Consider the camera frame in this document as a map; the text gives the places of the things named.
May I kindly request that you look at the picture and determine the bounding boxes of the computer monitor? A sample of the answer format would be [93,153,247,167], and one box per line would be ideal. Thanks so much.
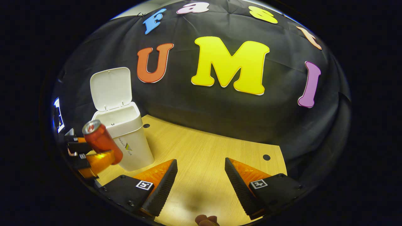
[53,97,65,134]

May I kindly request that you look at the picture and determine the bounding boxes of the black backdrop cloth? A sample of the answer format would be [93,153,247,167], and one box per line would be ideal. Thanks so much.
[52,0,351,176]

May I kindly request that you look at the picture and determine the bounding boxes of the red pop can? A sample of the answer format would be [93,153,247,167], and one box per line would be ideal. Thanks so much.
[82,120,123,165]

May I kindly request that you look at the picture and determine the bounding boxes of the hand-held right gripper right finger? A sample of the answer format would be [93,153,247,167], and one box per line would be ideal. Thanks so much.
[225,158,307,220]

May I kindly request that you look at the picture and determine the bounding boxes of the white desktop garbage bin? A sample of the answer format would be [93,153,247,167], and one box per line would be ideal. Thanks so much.
[90,67,155,172]

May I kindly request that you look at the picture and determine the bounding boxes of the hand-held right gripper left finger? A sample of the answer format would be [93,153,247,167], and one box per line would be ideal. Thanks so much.
[99,159,178,218]

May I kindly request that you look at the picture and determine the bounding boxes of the wooden desktop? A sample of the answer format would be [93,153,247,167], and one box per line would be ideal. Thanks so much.
[91,115,288,226]

